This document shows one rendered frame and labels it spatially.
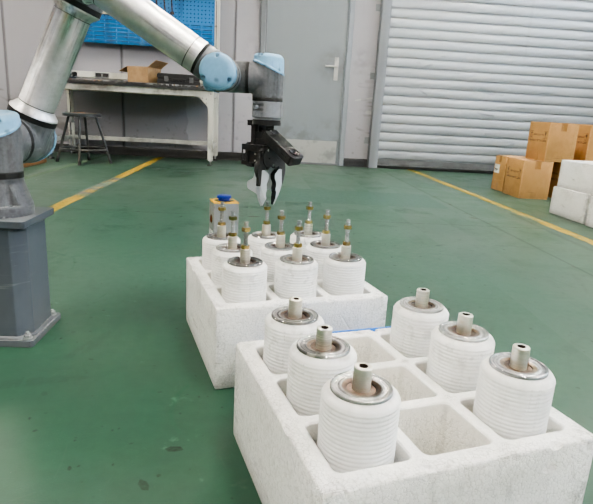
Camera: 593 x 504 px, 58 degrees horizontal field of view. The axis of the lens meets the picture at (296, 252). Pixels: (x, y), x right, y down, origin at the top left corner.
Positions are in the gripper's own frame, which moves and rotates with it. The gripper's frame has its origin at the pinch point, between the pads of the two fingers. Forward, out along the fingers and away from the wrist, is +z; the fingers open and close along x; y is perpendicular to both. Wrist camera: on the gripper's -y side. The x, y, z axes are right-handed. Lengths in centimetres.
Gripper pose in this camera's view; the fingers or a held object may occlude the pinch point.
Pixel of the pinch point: (269, 200)
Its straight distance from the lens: 136.6
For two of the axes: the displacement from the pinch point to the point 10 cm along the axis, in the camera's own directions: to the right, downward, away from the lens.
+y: -7.5, -2.1, 6.3
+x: -6.6, 1.6, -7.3
